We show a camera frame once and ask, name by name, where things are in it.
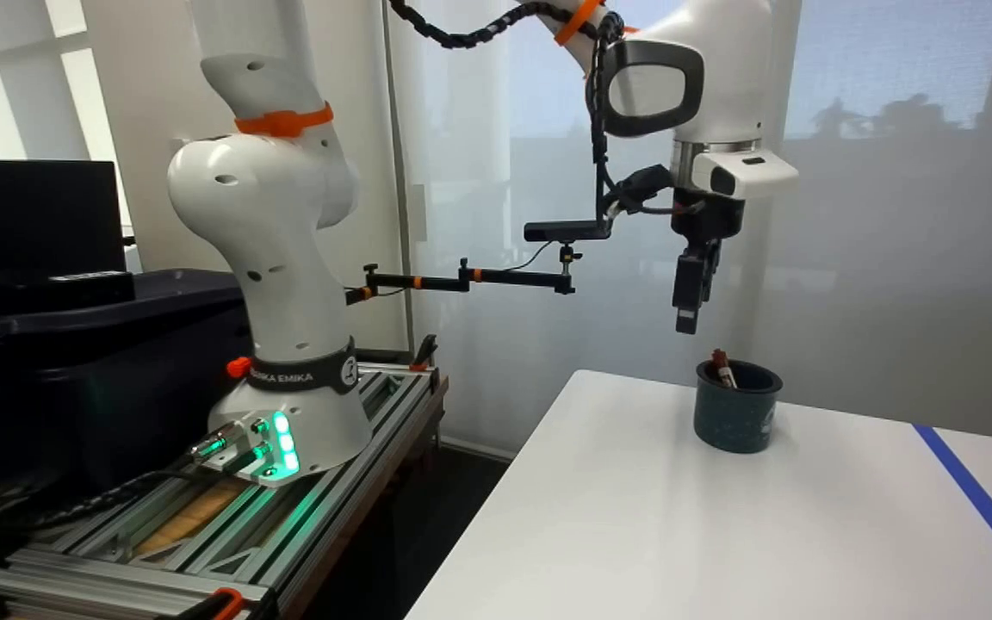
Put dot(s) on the black computer monitor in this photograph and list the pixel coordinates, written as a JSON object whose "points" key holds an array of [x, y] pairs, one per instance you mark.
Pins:
{"points": [[24, 225]]}

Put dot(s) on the blue tape strip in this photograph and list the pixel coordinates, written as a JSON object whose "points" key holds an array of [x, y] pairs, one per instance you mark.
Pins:
{"points": [[984, 505]]}

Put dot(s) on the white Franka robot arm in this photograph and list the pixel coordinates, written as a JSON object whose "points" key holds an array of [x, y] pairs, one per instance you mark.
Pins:
{"points": [[277, 227]]}

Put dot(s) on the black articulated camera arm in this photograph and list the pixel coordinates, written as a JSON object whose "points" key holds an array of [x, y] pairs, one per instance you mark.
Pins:
{"points": [[463, 280]]}

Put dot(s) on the black cabinet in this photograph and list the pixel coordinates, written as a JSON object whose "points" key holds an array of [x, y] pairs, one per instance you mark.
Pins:
{"points": [[94, 380]]}

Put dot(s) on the white marker with red cap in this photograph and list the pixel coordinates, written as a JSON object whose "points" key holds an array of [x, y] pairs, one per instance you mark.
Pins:
{"points": [[723, 369]]}

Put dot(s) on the wooden plank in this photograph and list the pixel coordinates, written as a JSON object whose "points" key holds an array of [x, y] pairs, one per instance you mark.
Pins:
{"points": [[191, 517]]}

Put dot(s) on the dark teal mug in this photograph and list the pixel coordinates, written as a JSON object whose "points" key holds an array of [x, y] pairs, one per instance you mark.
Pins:
{"points": [[739, 412]]}

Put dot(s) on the aluminium profile robot cart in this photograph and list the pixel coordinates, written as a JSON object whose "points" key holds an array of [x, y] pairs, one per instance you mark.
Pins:
{"points": [[326, 505]]}

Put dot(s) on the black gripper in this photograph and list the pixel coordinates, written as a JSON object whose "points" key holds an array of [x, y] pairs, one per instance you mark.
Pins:
{"points": [[702, 225]]}

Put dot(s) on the black bar camera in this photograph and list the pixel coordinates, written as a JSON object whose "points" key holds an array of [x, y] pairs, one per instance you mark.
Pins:
{"points": [[564, 227]]}

